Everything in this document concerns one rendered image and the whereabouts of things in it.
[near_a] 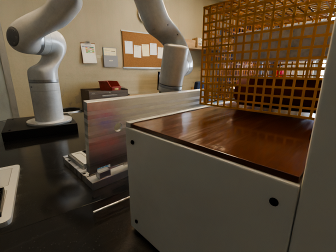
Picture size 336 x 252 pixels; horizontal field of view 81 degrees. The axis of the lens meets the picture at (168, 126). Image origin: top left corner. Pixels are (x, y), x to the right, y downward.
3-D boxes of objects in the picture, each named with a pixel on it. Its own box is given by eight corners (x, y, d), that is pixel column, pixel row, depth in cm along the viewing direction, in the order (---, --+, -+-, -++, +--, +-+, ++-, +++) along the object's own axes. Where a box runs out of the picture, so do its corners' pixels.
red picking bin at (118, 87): (108, 89, 344) (107, 80, 340) (122, 90, 324) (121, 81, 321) (98, 89, 328) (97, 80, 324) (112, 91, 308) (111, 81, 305)
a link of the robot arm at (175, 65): (167, 79, 76) (154, 82, 69) (172, 43, 71) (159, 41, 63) (186, 84, 73) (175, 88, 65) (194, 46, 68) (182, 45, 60)
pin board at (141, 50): (165, 68, 410) (165, 35, 393) (166, 68, 408) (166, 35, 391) (122, 68, 359) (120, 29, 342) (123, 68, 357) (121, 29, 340)
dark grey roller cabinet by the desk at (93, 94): (122, 133, 383) (119, 87, 360) (134, 140, 347) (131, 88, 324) (86, 141, 343) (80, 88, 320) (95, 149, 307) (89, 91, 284)
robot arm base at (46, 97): (25, 120, 97) (17, 81, 93) (67, 115, 109) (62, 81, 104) (28, 129, 83) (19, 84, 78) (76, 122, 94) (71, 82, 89)
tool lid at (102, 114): (206, 88, 71) (210, 89, 70) (197, 136, 78) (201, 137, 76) (83, 100, 41) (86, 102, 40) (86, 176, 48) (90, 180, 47)
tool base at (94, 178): (166, 132, 90) (166, 125, 89) (203, 144, 76) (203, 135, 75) (63, 163, 61) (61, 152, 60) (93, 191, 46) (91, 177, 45)
